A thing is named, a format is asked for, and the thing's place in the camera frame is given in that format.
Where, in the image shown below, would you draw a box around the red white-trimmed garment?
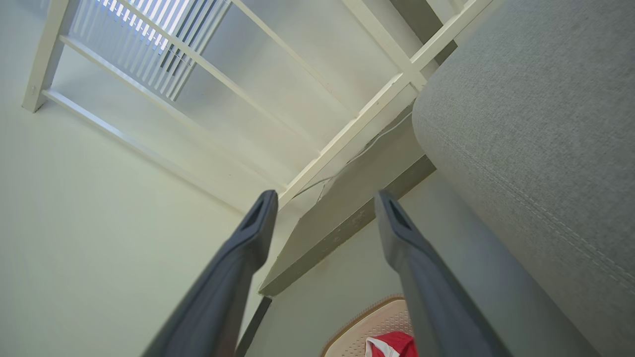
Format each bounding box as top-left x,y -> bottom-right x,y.
365,331 -> 419,357

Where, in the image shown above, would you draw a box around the white window blinds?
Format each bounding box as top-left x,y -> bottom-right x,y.
68,0 -> 232,103

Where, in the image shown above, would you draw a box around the beige plastic laundry basket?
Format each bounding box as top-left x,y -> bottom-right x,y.
320,295 -> 415,357

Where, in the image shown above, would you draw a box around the black baseboard strip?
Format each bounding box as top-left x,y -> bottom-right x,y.
234,297 -> 272,357

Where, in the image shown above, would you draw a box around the white wooden railing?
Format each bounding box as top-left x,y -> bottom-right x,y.
21,0 -> 497,210

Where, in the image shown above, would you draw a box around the thin grey floor cable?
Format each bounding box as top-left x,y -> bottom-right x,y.
293,113 -> 415,198

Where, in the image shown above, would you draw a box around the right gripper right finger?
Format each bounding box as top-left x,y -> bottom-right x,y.
375,189 -> 512,357

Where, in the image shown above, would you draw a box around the grey fabric sofa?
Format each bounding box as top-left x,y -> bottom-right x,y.
412,0 -> 635,357

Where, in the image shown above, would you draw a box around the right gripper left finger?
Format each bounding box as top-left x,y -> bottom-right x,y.
141,190 -> 279,357

